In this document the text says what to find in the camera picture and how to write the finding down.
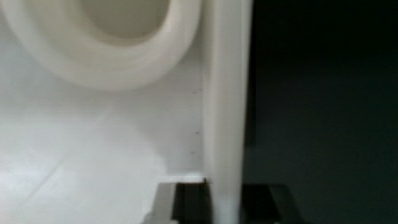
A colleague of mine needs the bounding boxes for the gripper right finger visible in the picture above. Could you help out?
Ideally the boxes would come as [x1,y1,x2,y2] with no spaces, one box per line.
[241,184,302,224]

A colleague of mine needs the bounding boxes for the white square tabletop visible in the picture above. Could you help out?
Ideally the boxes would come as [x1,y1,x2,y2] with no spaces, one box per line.
[0,0,254,224]

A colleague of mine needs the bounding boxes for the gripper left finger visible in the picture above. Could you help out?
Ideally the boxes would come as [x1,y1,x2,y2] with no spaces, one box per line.
[154,183,208,224]

